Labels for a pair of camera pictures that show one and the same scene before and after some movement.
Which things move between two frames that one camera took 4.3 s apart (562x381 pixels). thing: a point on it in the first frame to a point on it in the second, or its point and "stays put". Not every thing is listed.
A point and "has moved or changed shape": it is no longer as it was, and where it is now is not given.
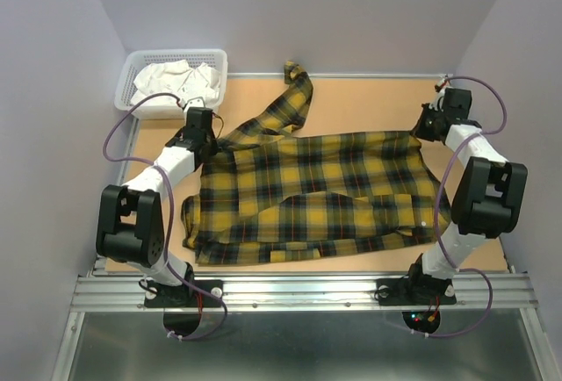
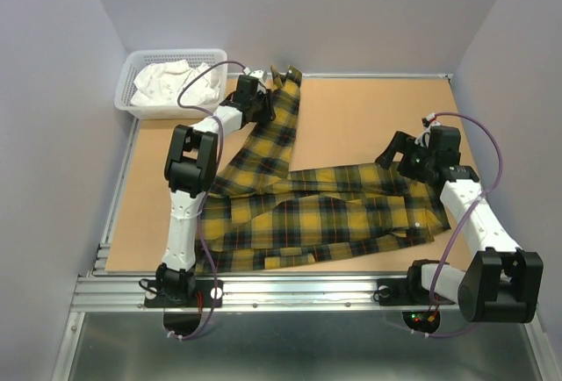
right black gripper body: (426, 125) to (422, 159)
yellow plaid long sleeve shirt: (265, 193) has moved or changed shape
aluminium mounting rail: (511, 291) stays put
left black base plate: (183, 296) stays put
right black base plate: (410, 291) stays put
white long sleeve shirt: (177, 78) stays put
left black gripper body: (211, 140) to (261, 104)
